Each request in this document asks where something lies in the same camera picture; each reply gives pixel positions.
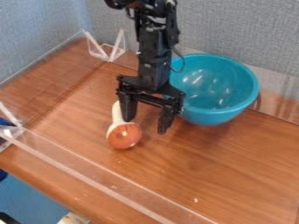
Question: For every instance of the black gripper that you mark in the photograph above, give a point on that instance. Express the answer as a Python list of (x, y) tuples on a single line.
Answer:
[(152, 89)]

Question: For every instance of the blue plastic bowl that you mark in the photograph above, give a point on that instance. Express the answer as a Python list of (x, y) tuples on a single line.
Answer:
[(219, 85)]

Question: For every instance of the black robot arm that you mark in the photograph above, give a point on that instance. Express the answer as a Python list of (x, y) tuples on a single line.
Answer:
[(156, 33)]

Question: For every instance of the clear acrylic barrier wall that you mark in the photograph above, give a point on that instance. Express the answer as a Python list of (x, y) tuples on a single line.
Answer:
[(231, 174)]

